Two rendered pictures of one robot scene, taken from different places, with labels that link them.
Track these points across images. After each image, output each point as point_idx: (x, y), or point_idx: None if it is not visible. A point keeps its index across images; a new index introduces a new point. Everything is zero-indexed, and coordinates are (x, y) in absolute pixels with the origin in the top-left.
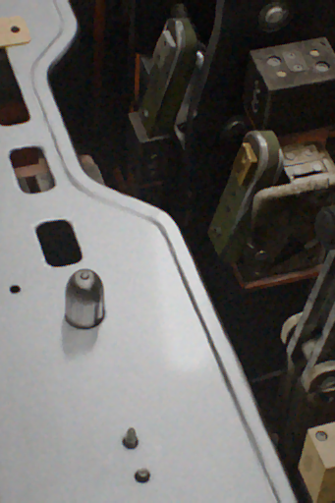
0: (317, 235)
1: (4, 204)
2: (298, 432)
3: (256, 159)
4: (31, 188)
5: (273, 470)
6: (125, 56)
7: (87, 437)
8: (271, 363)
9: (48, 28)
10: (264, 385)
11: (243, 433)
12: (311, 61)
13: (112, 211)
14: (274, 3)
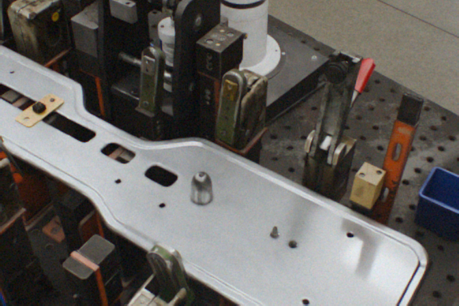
0: (330, 80)
1: (121, 173)
2: (326, 191)
3: (236, 83)
4: None
5: (339, 207)
6: None
7: (255, 244)
8: None
9: (67, 92)
10: None
11: (313, 202)
12: (225, 34)
13: (171, 149)
14: (197, 15)
